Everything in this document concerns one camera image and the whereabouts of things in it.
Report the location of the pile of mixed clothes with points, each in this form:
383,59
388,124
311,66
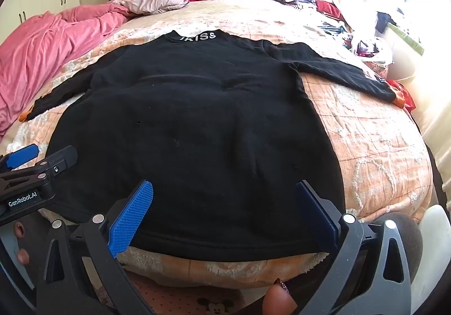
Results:
317,1

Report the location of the dotted mouse print cloth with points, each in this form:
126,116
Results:
183,299

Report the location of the person's left hand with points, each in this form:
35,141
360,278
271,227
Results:
18,231

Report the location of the pink duvet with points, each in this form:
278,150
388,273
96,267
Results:
38,47

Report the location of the red plastic bag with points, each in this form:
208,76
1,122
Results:
403,91

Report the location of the black sweater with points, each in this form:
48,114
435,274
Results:
197,132

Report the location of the white chair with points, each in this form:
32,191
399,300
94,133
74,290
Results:
433,255

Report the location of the person's right hand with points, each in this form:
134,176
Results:
278,302

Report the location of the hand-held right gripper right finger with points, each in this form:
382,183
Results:
317,220

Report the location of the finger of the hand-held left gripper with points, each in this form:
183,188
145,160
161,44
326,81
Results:
63,158
22,155

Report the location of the white cabinet with green edge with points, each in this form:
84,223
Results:
405,36

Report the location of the orange checked fleece blanket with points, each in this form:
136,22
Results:
370,160

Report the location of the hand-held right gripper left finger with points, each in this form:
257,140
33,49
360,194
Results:
132,216

